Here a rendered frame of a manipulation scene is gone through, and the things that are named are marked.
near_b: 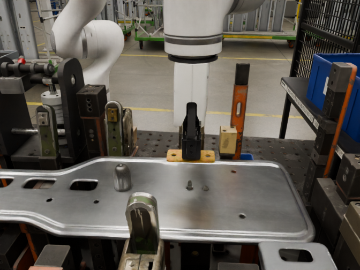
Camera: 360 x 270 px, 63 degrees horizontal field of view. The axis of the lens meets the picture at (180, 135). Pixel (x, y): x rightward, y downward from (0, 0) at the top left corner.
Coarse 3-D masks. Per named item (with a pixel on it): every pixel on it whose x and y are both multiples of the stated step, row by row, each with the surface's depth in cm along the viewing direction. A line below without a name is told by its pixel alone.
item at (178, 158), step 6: (168, 150) 54; (174, 150) 54; (180, 150) 54; (168, 156) 52; (174, 156) 52; (180, 156) 52; (204, 156) 52; (192, 162) 51; (198, 162) 51; (204, 162) 50; (210, 162) 50
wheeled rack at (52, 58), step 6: (36, 0) 370; (66, 0) 454; (42, 18) 381; (48, 18) 397; (42, 24) 383; (42, 30) 387; (48, 48) 398; (42, 54) 486; (48, 54) 401; (54, 54) 486; (12, 60) 423; (30, 60) 439; (36, 60) 438; (42, 60) 438; (48, 60) 404; (54, 60) 423; (60, 60) 438
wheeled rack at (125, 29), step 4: (132, 0) 777; (132, 4) 784; (124, 8) 704; (132, 8) 788; (120, 12) 793; (124, 12) 708; (132, 12) 792; (124, 16) 711; (132, 16) 790; (124, 20) 716; (132, 20) 799; (124, 24) 720; (124, 28) 725; (128, 28) 755; (132, 28) 785; (124, 32) 727; (128, 32) 742; (124, 36) 742; (124, 40) 747
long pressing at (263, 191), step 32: (96, 160) 64; (128, 160) 64; (160, 160) 64; (224, 160) 64; (256, 160) 64; (0, 192) 54; (32, 192) 54; (64, 192) 54; (96, 192) 54; (128, 192) 54; (160, 192) 54; (192, 192) 54; (224, 192) 54; (256, 192) 54; (288, 192) 54; (32, 224) 48; (64, 224) 47; (96, 224) 47; (160, 224) 47; (192, 224) 47; (224, 224) 47; (256, 224) 47; (288, 224) 47
